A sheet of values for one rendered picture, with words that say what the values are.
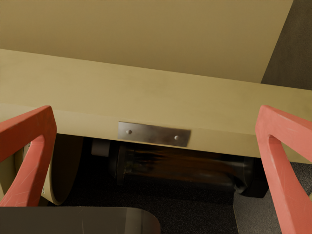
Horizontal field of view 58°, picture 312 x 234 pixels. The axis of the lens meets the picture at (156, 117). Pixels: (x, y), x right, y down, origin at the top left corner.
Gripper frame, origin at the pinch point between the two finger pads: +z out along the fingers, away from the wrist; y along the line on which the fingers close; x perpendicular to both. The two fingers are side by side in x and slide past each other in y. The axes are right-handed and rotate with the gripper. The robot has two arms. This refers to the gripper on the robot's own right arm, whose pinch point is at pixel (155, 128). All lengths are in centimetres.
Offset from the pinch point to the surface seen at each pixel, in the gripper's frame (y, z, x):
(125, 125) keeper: 2.9, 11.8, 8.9
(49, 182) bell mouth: 13.2, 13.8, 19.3
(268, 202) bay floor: -16.4, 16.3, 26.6
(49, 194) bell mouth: 13.7, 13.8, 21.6
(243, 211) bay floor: -15.5, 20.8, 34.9
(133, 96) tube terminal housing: 2.5, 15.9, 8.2
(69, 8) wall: 19, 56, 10
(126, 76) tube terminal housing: 3.6, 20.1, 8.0
